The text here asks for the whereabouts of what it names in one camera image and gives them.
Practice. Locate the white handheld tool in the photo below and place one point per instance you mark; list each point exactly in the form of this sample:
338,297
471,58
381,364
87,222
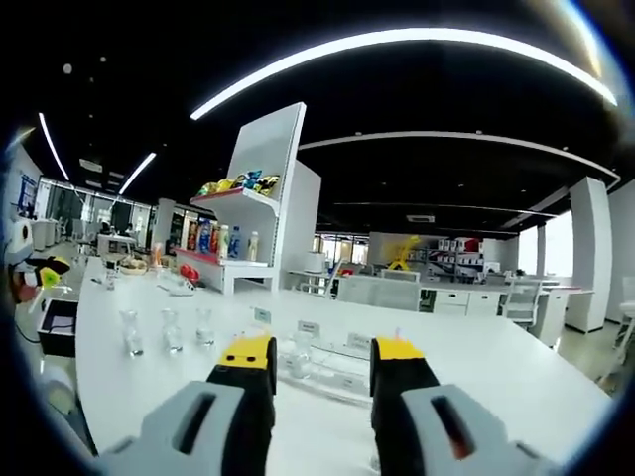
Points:
176,286

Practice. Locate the cream drink bottle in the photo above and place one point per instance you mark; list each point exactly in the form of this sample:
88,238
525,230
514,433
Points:
223,243

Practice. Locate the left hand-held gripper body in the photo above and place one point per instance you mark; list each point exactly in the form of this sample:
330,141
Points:
21,240

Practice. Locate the small blue drink bottle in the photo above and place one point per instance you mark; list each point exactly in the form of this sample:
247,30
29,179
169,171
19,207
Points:
236,244

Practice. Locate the plate of bread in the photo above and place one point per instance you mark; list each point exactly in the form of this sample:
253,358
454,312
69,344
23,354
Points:
134,267

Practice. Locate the dark snack tube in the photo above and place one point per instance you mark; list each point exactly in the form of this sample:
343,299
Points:
193,237

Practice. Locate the row of white desks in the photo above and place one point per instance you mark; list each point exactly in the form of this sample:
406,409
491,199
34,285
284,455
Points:
471,300

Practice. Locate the red round object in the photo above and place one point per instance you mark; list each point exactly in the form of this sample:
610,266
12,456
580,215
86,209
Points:
185,271
194,274

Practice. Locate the straight ceiling light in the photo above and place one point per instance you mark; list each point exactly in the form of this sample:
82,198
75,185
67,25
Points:
53,146
138,172

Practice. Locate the pale drink bottle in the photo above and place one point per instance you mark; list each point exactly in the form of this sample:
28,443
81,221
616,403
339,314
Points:
253,247

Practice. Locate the green snack bag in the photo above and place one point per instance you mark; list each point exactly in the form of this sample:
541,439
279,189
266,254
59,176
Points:
207,190

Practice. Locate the blue wall poster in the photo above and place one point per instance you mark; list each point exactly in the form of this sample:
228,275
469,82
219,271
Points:
27,197

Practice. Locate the white countertop appliance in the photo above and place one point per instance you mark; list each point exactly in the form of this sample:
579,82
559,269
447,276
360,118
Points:
314,262

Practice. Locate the white mesh office chair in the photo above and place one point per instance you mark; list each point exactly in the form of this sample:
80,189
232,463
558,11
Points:
522,302

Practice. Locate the large blue drink bottle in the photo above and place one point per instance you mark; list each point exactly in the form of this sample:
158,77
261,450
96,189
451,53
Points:
205,237

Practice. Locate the red snack tube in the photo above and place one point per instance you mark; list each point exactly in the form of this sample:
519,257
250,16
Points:
215,240

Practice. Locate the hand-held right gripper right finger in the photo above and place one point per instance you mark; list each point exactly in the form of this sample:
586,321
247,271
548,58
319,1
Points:
426,426

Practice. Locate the person's left hand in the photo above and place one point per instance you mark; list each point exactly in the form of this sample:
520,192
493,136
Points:
24,288

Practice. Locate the clear glass reagent bottle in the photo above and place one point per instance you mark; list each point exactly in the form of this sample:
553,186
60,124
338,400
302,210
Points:
171,339
205,334
300,362

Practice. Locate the background storage shelf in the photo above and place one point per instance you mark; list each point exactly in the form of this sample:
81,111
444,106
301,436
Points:
454,255

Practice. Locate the curved ceiling light strip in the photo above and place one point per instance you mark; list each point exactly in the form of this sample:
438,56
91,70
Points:
397,35

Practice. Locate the clear acrylic reagent rack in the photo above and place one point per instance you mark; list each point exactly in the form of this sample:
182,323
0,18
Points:
337,369

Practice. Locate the ceiling air vent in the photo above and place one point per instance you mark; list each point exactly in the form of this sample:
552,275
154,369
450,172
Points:
420,218

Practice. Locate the grey desk partition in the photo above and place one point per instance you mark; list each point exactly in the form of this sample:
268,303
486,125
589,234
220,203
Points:
379,292

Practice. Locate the white display shelf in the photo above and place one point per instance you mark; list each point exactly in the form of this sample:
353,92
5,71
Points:
268,144

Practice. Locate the blue black snack bag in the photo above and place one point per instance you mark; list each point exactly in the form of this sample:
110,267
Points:
247,178

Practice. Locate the black open box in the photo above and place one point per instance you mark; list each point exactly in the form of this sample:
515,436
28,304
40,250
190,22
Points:
58,329

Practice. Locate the clear plastic water bottle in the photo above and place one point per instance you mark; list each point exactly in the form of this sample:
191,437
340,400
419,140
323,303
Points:
132,342

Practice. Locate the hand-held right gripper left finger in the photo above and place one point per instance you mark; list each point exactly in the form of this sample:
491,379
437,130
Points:
213,426

